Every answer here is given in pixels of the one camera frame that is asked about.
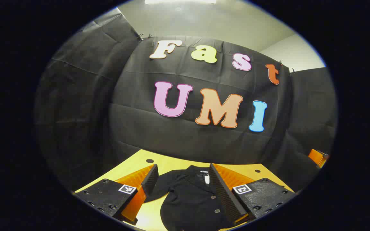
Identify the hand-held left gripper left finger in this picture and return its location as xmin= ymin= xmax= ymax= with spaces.
xmin=74 ymin=164 xmax=159 ymax=226

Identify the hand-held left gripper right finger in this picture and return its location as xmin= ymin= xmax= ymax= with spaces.
xmin=209 ymin=163 xmax=298 ymax=226

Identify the black button-up shirt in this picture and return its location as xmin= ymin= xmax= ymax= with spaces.
xmin=144 ymin=165 xmax=237 ymax=231

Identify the ceiling light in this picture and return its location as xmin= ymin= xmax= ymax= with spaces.
xmin=145 ymin=0 xmax=217 ymax=4

